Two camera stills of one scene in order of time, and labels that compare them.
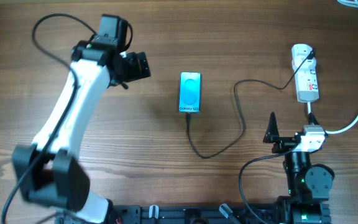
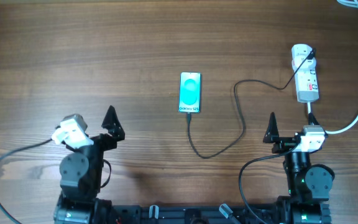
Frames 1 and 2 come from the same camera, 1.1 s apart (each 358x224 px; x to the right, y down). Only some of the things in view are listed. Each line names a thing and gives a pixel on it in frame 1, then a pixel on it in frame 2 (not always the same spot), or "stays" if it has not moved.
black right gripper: [283, 144] stays
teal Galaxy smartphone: [190, 92] stays
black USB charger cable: [188, 114] stays
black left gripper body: [130, 69] -> [102, 142]
